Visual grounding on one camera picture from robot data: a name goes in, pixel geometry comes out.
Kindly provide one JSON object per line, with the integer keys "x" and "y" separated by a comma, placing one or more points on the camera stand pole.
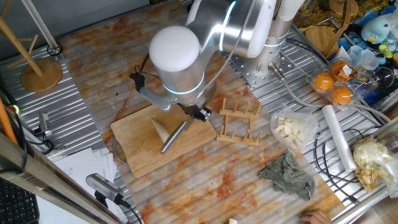
{"x": 40, "y": 25}

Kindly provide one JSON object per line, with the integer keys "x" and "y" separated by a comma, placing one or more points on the clear measuring cup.
{"x": 367, "y": 59}

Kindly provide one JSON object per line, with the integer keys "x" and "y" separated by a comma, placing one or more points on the orange fruit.
{"x": 341, "y": 95}
{"x": 337, "y": 68}
{"x": 322, "y": 81}

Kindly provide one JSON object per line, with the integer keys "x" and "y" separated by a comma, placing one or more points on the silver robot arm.
{"x": 177, "y": 56}

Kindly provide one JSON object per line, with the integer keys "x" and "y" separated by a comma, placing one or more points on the wooden mug tree stand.
{"x": 40, "y": 76}

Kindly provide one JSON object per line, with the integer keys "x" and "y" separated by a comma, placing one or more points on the grey green cloth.
{"x": 289, "y": 177}

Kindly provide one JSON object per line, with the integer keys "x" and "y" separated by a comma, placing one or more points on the person bare hand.
{"x": 315, "y": 217}

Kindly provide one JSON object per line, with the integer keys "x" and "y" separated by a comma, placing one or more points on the plastic bag of radish chunks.
{"x": 292, "y": 130}

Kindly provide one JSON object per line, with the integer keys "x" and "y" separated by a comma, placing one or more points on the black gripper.
{"x": 189, "y": 110}

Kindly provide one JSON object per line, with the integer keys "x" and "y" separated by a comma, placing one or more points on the black keyboard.
{"x": 17, "y": 205}

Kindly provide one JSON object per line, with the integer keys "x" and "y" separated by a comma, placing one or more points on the blue plush toy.
{"x": 376, "y": 29}

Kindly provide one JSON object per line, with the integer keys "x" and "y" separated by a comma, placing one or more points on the wooden dish rack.
{"x": 239, "y": 124}

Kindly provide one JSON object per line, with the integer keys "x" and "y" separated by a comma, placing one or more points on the small radish chunk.
{"x": 233, "y": 221}

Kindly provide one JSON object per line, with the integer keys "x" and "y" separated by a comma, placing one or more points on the steel cleaver knife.
{"x": 172, "y": 138}

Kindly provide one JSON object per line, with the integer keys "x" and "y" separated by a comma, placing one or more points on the small clamp mounted camera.
{"x": 45, "y": 123}

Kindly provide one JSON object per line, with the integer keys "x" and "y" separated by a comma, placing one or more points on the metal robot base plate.
{"x": 248, "y": 71}

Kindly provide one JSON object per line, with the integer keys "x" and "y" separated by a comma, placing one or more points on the plastic bag of vegetable scraps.
{"x": 373, "y": 165}

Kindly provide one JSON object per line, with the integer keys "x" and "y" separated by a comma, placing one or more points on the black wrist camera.
{"x": 137, "y": 81}

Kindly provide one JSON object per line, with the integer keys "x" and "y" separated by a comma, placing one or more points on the white radish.
{"x": 160, "y": 129}

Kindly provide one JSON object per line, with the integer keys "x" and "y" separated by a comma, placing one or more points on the white plastic wrap roll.
{"x": 339, "y": 137}

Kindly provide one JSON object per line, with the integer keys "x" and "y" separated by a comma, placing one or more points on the silver camera mount bracket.
{"x": 155, "y": 99}

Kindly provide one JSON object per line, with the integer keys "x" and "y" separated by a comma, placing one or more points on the clear plastic fruit container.
{"x": 357, "y": 84}

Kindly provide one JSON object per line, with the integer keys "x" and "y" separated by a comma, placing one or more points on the glass bowl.
{"x": 384, "y": 77}

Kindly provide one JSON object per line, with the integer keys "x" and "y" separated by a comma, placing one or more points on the marble pattern table mat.
{"x": 109, "y": 56}

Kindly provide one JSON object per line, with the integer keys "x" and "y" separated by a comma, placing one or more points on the wooden cutting board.
{"x": 140, "y": 155}

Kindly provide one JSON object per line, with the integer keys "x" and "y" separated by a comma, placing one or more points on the silver bar shaped camera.
{"x": 102, "y": 186}

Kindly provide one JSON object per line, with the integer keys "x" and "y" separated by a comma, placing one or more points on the wooden holder stand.
{"x": 323, "y": 37}

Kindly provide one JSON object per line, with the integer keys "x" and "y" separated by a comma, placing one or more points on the metal frame bar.
{"x": 46, "y": 180}

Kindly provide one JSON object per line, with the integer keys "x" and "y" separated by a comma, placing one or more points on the white paper stack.
{"x": 84, "y": 168}

